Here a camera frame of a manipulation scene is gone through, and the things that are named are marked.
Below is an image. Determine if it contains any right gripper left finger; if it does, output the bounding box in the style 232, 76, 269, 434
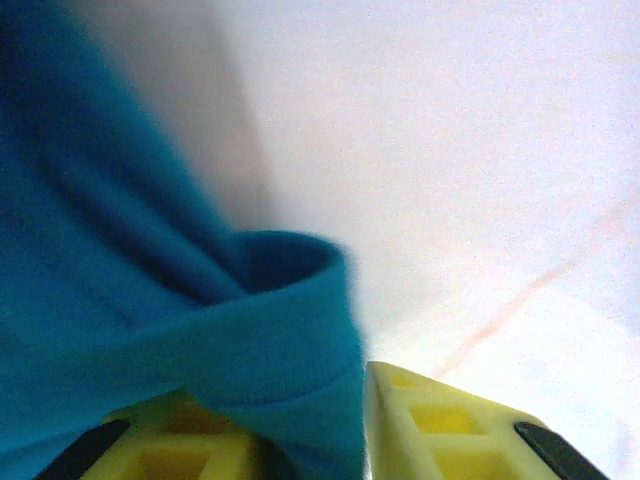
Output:
34, 389, 296, 480

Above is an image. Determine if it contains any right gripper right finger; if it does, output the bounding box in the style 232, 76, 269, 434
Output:
364, 360, 611, 480

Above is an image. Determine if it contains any blue t-shirt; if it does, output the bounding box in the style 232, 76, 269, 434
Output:
0, 0, 367, 480

